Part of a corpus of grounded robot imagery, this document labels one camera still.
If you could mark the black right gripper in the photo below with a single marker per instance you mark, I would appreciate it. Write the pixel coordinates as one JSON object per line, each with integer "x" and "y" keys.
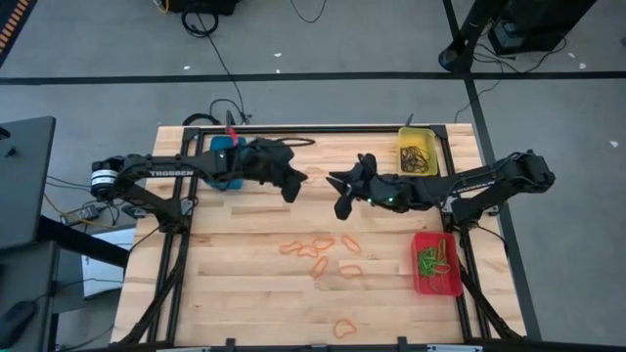
{"x": 374, "y": 188}

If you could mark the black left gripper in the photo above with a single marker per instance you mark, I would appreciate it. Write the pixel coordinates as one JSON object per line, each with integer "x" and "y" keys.
{"x": 266, "y": 161}

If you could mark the dark brown rubber band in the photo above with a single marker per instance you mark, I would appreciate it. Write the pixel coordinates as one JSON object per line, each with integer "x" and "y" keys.
{"x": 408, "y": 154}
{"x": 412, "y": 166}
{"x": 421, "y": 155}

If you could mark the blue plastic basket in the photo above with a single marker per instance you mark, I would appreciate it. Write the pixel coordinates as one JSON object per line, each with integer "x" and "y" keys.
{"x": 222, "y": 142}

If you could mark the yellow plastic basket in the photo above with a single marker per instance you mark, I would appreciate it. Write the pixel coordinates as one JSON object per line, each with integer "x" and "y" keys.
{"x": 418, "y": 131}

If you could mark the red plastic basket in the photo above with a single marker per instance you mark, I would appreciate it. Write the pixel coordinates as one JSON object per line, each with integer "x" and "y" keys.
{"x": 420, "y": 239}

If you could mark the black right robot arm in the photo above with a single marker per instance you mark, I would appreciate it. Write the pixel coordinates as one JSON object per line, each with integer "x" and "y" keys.
{"x": 489, "y": 183}

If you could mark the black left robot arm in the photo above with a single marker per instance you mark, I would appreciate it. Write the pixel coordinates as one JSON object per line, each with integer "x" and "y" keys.
{"x": 166, "y": 172}

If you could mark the black floor tape strip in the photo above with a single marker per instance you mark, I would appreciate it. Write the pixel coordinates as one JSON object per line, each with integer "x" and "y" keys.
{"x": 480, "y": 127}
{"x": 293, "y": 76}

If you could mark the black pole stand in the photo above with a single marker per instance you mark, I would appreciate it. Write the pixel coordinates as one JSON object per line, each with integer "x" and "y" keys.
{"x": 452, "y": 56}

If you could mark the black table clamp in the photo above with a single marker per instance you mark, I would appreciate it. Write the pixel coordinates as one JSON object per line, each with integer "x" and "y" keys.
{"x": 402, "y": 343}
{"x": 230, "y": 344}

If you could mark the black floor box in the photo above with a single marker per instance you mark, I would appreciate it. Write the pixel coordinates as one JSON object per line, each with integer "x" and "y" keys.
{"x": 205, "y": 5}

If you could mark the black power adapter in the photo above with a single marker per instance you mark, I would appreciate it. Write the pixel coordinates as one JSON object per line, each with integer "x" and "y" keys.
{"x": 83, "y": 213}

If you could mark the white box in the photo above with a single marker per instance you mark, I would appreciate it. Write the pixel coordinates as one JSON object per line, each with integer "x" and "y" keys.
{"x": 105, "y": 278}

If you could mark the black desk crossbar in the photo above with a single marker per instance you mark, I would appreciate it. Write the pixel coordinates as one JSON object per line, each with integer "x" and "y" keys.
{"x": 83, "y": 242}

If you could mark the black equipment case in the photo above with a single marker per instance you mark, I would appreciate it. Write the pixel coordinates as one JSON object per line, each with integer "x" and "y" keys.
{"x": 538, "y": 19}

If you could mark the grey desk top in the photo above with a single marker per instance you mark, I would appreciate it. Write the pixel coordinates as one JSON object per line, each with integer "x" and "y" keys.
{"x": 24, "y": 186}

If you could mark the black computer mouse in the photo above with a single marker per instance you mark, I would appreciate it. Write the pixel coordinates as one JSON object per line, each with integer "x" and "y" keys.
{"x": 17, "y": 318}

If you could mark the black mat orange stripes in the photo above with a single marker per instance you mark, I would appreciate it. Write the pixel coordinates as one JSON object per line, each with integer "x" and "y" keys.
{"x": 10, "y": 19}

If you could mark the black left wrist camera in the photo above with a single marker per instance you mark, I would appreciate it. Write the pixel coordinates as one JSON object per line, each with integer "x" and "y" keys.
{"x": 292, "y": 193}

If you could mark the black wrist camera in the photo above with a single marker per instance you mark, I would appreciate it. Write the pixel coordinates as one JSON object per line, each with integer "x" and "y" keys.
{"x": 342, "y": 209}
{"x": 292, "y": 193}

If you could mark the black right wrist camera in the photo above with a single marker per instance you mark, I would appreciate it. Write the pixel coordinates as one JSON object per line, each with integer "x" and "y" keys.
{"x": 342, "y": 209}

